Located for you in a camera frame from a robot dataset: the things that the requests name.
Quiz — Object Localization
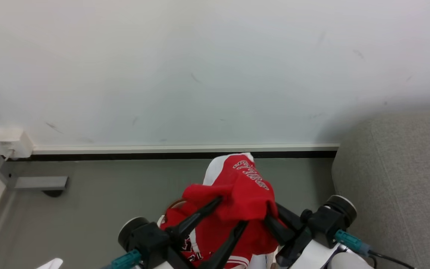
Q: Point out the red white jersey garment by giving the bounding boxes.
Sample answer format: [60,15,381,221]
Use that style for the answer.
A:
[160,152,286,269]

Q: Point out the teal left camera cable connector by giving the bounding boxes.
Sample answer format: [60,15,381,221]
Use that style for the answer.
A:
[110,250,142,269]

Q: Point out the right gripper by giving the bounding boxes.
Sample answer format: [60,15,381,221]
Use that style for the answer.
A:
[263,202,339,269]

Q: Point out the grey metal furniture foot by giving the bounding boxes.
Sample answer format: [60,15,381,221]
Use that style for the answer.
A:
[13,176,69,190]

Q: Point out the grey fabric sofa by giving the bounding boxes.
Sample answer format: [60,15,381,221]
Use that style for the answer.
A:
[331,110,430,269]

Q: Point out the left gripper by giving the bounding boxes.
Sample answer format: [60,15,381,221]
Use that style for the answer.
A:
[140,196,249,269]

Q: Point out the teal right camera cable connector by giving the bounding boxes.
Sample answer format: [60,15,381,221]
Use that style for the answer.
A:
[334,229,371,255]

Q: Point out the teal camera cable connector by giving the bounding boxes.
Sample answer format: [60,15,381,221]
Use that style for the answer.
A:
[334,229,371,255]
[110,250,142,269]

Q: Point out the white wall socket box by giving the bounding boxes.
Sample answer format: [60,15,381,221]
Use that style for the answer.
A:
[0,128,34,160]

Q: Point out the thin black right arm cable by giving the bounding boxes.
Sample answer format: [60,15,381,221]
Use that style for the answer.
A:
[368,250,415,269]

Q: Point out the white baseboard strip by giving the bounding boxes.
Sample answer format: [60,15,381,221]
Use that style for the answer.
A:
[32,143,340,160]

